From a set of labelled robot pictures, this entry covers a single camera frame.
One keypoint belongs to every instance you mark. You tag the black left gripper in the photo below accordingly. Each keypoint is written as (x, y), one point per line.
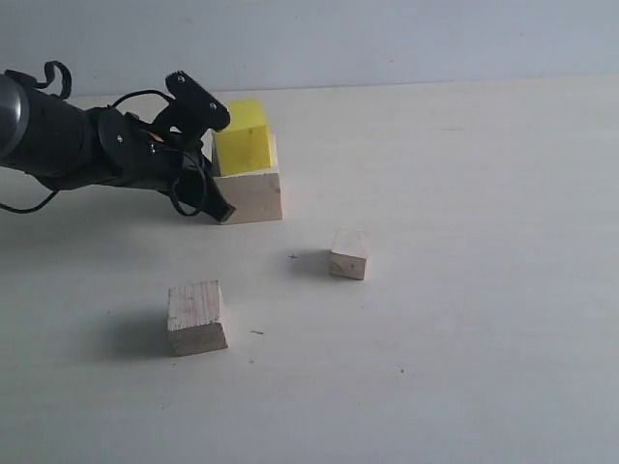
(132, 157)

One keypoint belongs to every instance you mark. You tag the large pale wooden cube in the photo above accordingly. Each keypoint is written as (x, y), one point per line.
(255, 195)

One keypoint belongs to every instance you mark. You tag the yellow cube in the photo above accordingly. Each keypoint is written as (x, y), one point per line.
(244, 145)

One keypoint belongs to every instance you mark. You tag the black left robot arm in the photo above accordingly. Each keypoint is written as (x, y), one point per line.
(65, 147)

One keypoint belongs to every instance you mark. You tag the medium wooden cube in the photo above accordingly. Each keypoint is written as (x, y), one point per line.
(194, 318)

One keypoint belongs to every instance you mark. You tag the small wooden cube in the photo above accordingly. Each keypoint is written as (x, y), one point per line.
(349, 254)

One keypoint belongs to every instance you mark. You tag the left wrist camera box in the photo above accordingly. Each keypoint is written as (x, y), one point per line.
(192, 111)

